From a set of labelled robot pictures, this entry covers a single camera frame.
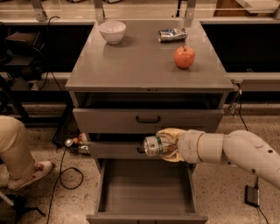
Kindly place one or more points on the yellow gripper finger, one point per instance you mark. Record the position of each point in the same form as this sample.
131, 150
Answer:
172, 156
170, 135

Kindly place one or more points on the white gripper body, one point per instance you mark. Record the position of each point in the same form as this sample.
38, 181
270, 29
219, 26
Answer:
188, 146

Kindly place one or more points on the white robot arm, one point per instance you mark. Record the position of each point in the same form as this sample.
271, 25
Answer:
241, 148

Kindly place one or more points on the grey middle drawer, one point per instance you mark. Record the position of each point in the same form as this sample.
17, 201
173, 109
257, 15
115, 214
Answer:
120, 145

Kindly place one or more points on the grey drawer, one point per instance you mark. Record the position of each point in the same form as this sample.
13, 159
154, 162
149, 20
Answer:
120, 145
151, 191
145, 115

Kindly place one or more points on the grey bottom drawer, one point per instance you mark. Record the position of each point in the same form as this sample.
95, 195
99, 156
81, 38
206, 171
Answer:
151, 191

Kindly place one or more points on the grey drawer cabinet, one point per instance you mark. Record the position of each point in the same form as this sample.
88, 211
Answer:
142, 67

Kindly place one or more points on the grey top drawer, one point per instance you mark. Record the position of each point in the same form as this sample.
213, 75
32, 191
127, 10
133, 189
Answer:
145, 115

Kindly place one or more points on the crushed silver can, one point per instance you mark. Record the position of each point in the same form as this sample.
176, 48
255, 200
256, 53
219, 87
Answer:
174, 34

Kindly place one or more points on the black power adapter box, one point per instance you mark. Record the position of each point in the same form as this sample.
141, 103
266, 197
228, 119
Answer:
252, 196

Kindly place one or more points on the red apple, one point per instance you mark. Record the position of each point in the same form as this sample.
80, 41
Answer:
184, 56

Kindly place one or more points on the items pile on floor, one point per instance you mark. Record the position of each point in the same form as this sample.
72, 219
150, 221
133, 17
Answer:
76, 145

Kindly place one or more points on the white bowl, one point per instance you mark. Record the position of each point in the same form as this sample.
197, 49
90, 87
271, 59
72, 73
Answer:
112, 31

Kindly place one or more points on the white red sneaker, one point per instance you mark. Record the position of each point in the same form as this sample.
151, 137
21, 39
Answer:
21, 179

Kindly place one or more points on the person's leg beige trousers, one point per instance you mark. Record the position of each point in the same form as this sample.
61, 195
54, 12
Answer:
14, 150

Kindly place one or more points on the black equipment on left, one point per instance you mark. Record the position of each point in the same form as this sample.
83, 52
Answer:
21, 55

